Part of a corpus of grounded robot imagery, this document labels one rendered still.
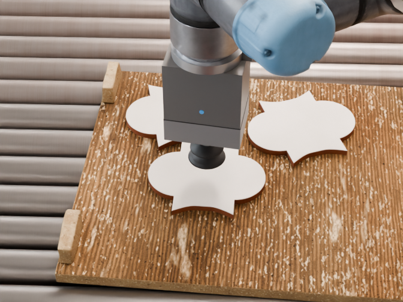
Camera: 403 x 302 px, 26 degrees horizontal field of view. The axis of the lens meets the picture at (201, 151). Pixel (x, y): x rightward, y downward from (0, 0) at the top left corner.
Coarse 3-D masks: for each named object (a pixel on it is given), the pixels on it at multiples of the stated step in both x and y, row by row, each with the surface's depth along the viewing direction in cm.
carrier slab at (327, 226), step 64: (128, 128) 110; (384, 128) 110; (128, 192) 102; (320, 192) 102; (384, 192) 102; (128, 256) 95; (192, 256) 95; (256, 256) 95; (320, 256) 95; (384, 256) 95
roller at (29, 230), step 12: (0, 216) 102; (12, 216) 102; (24, 216) 102; (36, 216) 102; (0, 228) 100; (12, 228) 100; (24, 228) 100; (36, 228) 100; (48, 228) 100; (60, 228) 100; (0, 240) 100; (12, 240) 100; (24, 240) 100; (36, 240) 100; (48, 240) 100
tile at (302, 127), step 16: (304, 96) 113; (272, 112) 111; (288, 112) 111; (304, 112) 111; (320, 112) 111; (336, 112) 111; (256, 128) 109; (272, 128) 109; (288, 128) 109; (304, 128) 109; (320, 128) 109; (336, 128) 109; (352, 128) 109; (256, 144) 107; (272, 144) 106; (288, 144) 106; (304, 144) 106; (320, 144) 106; (336, 144) 106
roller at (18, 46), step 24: (0, 48) 125; (24, 48) 125; (48, 48) 125; (72, 48) 125; (96, 48) 125; (120, 48) 125; (144, 48) 125; (336, 48) 125; (360, 48) 125; (384, 48) 125
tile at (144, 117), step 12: (156, 96) 113; (132, 108) 111; (144, 108) 111; (156, 108) 111; (132, 120) 110; (144, 120) 110; (156, 120) 110; (144, 132) 108; (156, 132) 108; (168, 144) 107
